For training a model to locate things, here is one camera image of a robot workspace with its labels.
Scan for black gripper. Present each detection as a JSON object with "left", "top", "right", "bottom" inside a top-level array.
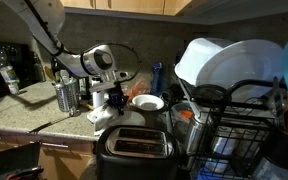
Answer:
[{"left": 107, "top": 90, "right": 130, "bottom": 117}]

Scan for white towel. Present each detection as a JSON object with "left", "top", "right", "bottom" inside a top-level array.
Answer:
[{"left": 86, "top": 103, "right": 125, "bottom": 133}]

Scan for bigger white bowl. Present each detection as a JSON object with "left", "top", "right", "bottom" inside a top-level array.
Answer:
[{"left": 131, "top": 94, "right": 165, "bottom": 112}]

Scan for orange plastic bag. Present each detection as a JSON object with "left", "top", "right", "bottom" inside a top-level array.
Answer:
[{"left": 123, "top": 78, "right": 152, "bottom": 102}]

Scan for wooden spoon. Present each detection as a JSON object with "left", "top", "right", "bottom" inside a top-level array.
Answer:
[{"left": 80, "top": 101, "right": 96, "bottom": 112}]

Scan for blue bottle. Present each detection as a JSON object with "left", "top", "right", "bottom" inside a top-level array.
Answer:
[{"left": 150, "top": 61, "right": 164, "bottom": 97}]

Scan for perforated metal utensil holder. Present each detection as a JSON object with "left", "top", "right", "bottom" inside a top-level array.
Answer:
[{"left": 54, "top": 78, "right": 82, "bottom": 118}]

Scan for black toaster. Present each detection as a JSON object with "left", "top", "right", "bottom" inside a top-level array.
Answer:
[{"left": 95, "top": 124, "right": 182, "bottom": 180}]

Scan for clear plastic food container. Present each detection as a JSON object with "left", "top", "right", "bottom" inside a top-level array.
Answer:
[{"left": 168, "top": 100, "right": 200, "bottom": 134}]

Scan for wooden base cabinet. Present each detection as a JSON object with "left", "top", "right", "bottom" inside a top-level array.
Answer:
[{"left": 0, "top": 128, "right": 97, "bottom": 180}]

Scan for stainless steel tumbler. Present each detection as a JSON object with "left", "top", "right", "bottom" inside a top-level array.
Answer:
[{"left": 183, "top": 113, "right": 213, "bottom": 158}]

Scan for white plastic tub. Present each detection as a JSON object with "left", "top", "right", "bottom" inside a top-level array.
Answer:
[{"left": 173, "top": 37, "right": 235, "bottom": 88}]

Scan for dark glass bottle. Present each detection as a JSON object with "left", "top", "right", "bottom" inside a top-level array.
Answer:
[{"left": 33, "top": 53, "right": 47, "bottom": 84}]

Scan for black round strainer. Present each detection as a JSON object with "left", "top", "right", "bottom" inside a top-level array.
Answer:
[{"left": 190, "top": 83, "right": 232, "bottom": 108}]

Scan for wooden upper cabinets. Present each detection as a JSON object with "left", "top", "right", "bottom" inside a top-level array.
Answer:
[{"left": 59, "top": 0, "right": 193, "bottom": 17}]

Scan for clear plastic water bottle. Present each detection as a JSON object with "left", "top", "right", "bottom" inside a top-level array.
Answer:
[{"left": 0, "top": 44, "right": 21, "bottom": 96}]

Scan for black case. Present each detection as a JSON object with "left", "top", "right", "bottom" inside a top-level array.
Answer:
[{"left": 0, "top": 142, "right": 42, "bottom": 180}]

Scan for large white plate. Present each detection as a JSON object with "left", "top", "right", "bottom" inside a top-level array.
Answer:
[{"left": 196, "top": 39, "right": 285, "bottom": 103}]

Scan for shiny steel utensil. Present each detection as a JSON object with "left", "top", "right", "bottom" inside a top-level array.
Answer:
[{"left": 268, "top": 76, "right": 288, "bottom": 124}]

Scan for black utensil cup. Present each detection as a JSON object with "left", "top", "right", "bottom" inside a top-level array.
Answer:
[{"left": 263, "top": 127, "right": 288, "bottom": 169}]

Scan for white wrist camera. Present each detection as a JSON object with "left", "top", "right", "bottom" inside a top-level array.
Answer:
[{"left": 89, "top": 79, "right": 119, "bottom": 94}]

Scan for long metal drawer handle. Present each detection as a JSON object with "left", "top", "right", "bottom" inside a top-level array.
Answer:
[{"left": 28, "top": 140, "right": 70, "bottom": 149}]

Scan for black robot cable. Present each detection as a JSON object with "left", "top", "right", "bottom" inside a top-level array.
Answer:
[{"left": 23, "top": 0, "right": 142, "bottom": 84}]

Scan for red handled pliers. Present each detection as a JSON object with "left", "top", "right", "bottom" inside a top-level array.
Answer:
[{"left": 5, "top": 167, "right": 45, "bottom": 180}]

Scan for black wire dish rack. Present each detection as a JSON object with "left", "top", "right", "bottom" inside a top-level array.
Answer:
[{"left": 180, "top": 78, "right": 288, "bottom": 179}]

